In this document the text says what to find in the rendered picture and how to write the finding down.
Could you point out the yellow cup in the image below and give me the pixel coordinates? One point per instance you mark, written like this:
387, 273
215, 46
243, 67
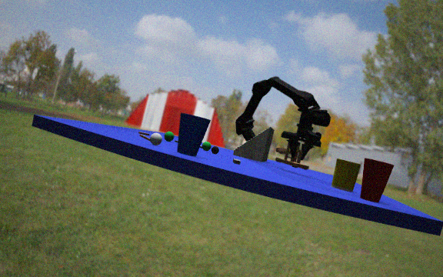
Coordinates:
345, 175

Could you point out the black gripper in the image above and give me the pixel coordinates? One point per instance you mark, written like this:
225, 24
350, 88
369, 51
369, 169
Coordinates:
294, 138

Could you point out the dark blue cup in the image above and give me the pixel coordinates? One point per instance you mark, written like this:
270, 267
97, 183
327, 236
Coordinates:
191, 132

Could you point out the green ball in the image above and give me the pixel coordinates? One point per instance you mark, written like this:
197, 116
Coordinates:
206, 146
169, 136

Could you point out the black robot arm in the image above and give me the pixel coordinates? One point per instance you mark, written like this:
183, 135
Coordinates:
304, 100

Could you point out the dark red mug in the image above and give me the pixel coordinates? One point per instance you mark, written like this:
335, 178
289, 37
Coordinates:
375, 178

